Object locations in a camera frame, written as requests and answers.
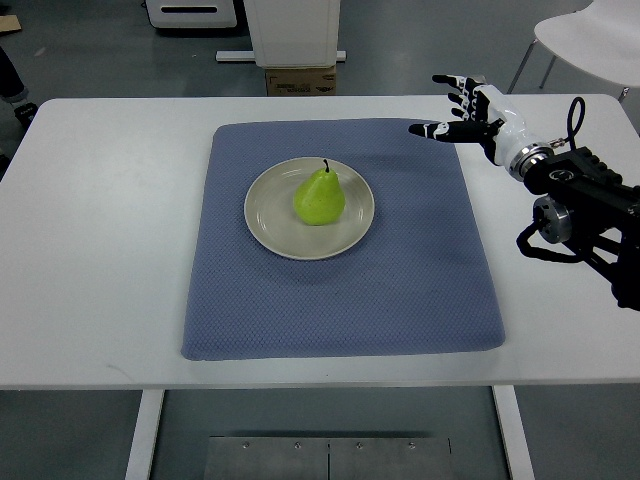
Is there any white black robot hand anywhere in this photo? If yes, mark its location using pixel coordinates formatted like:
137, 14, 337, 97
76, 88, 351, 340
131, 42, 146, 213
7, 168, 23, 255
409, 74, 552, 181

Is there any green pear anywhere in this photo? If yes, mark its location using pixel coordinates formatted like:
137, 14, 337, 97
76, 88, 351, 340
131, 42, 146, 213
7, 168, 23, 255
293, 159, 346, 226

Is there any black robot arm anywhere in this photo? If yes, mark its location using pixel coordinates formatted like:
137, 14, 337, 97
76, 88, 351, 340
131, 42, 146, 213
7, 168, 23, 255
515, 97, 639, 310

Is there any beige ceramic plate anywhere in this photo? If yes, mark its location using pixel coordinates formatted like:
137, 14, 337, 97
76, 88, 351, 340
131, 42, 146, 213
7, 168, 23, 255
244, 157, 375, 260

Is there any white chair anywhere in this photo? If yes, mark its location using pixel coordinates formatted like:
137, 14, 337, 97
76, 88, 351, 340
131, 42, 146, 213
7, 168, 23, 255
507, 0, 639, 102

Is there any blue textured mat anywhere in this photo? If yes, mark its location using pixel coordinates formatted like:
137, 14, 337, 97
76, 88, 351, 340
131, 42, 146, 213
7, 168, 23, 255
182, 118, 505, 360

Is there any cardboard box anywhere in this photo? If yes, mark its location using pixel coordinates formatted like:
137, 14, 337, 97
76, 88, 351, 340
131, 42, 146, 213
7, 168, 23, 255
265, 66, 337, 97

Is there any right white table leg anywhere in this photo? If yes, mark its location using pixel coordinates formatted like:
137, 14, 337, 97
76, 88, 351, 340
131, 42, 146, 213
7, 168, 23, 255
491, 385, 535, 480

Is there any white table leg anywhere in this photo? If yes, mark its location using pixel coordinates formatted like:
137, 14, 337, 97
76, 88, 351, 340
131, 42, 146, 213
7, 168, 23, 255
124, 389, 165, 480
491, 385, 535, 480

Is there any white appliance with slot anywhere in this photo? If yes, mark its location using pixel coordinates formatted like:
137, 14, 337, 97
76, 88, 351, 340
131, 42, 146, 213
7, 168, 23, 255
144, 0, 238, 29

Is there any person in dark trousers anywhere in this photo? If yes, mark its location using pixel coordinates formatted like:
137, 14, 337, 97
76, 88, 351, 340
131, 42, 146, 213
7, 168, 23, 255
1, 49, 38, 129

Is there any cardboard piece on floor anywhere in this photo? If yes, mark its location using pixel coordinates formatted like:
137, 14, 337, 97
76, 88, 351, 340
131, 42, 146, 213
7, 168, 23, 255
0, 15, 22, 35

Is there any left white table leg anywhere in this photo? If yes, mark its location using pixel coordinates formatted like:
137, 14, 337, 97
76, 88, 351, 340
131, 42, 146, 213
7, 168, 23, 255
124, 389, 165, 480

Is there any white cabinet pedestal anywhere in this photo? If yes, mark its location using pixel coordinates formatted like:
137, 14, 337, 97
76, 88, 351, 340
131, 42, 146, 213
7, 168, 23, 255
216, 0, 346, 69

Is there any grey metal base plate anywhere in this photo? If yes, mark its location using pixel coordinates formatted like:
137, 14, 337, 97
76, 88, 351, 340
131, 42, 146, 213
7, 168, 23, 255
204, 437, 456, 479

